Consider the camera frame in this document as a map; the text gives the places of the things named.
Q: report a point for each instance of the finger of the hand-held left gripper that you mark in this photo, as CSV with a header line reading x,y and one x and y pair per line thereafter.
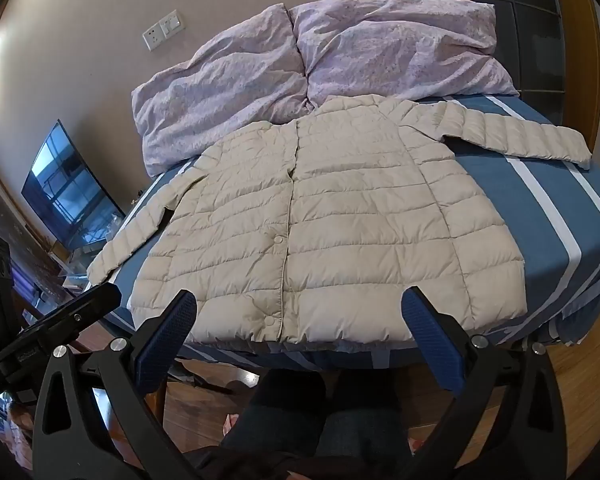
x,y
80,307

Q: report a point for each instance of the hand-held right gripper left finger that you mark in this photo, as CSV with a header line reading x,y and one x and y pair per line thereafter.
x,y
167,340

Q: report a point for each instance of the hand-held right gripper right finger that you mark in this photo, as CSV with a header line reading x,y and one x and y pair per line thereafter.
x,y
430,340

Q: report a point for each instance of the beige puffer jacket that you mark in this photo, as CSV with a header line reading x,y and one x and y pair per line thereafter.
x,y
330,210

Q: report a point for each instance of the glass television stand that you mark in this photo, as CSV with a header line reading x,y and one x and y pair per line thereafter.
x,y
80,265

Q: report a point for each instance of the person's right leg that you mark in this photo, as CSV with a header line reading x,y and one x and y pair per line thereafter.
x,y
365,425

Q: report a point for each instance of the person's leg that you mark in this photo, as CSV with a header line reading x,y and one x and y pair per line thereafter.
x,y
365,425
275,430

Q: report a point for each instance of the flat screen television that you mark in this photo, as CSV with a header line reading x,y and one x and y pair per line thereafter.
x,y
60,185

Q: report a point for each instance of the person's left leg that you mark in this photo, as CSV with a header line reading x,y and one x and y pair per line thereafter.
x,y
275,430

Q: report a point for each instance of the bed with blue striped sheet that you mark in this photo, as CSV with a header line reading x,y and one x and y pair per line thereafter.
x,y
530,220

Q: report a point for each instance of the lilac floral pillow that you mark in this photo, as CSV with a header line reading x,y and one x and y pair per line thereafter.
x,y
395,45
220,95

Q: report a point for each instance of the dark glass panel door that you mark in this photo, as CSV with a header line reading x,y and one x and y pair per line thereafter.
x,y
530,35

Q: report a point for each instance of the white wall socket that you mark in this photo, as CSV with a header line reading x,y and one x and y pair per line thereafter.
x,y
151,39

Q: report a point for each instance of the white wall switch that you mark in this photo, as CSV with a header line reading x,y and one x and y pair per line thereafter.
x,y
171,23

